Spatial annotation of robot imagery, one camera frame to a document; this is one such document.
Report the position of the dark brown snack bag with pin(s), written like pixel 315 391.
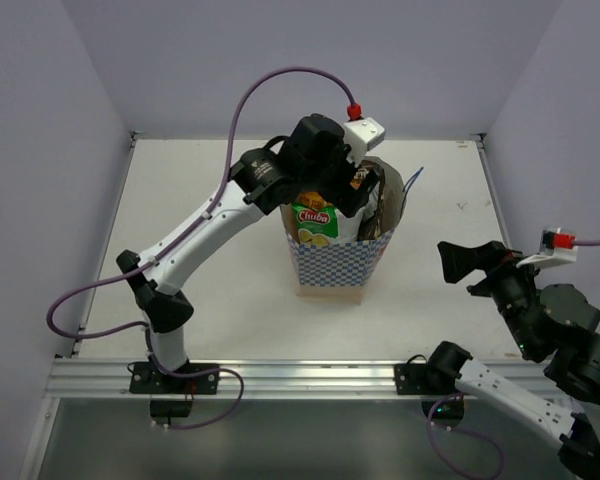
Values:
pixel 370 225

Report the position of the blue checkered paper bag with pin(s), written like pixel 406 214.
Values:
pixel 342 271

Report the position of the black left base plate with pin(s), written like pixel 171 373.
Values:
pixel 147 379

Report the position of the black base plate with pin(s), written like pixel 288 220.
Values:
pixel 411 377
pixel 147 379

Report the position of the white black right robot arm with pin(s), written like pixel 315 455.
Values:
pixel 555 325

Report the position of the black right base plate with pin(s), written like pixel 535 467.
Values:
pixel 411 377

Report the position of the green Chuba chips bag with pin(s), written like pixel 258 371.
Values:
pixel 316 227

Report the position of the yellow snack bag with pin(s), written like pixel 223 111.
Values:
pixel 312 200

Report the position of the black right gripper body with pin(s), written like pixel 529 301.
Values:
pixel 507 283

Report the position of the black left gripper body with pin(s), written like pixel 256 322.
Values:
pixel 353 187

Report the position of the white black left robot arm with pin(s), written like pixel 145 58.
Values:
pixel 319 156

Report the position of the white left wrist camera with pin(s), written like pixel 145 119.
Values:
pixel 362 136

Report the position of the aluminium mounting rail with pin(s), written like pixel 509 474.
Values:
pixel 264 380

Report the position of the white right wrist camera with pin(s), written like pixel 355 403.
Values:
pixel 557 248

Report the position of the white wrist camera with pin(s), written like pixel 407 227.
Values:
pixel 557 248
pixel 362 136

